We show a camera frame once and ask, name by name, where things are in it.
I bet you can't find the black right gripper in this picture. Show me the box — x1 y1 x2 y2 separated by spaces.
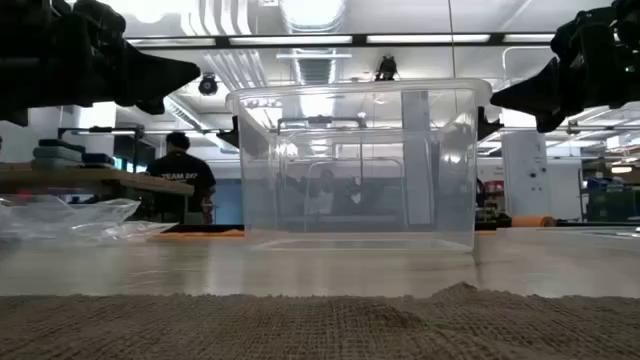
491 0 640 134

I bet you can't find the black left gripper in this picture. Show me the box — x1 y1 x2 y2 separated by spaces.
0 0 201 126

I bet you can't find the clear plastic storage box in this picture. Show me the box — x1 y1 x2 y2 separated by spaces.
217 78 504 253

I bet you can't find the brown elastic bandage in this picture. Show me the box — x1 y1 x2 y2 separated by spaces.
0 281 640 360

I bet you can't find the orange elastic bandage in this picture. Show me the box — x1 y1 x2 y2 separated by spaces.
149 214 557 239

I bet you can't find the black ceiling spotlight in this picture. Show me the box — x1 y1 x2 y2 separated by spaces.
197 72 220 97
374 54 399 83

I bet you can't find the person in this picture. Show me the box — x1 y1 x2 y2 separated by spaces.
146 130 218 225

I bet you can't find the wooden top workbench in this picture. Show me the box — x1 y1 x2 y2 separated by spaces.
0 167 195 197

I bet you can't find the dark storage shelf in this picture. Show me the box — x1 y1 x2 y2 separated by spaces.
582 172 640 223

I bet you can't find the stack of grey pads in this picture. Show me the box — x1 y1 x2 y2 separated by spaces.
32 138 117 170

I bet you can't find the clear plastic bag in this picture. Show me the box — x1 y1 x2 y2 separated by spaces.
0 193 179 245

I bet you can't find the thin hanging cord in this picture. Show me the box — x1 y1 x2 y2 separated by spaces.
447 0 458 81

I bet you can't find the black aluminium rig frame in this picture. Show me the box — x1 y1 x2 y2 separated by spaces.
164 219 640 234

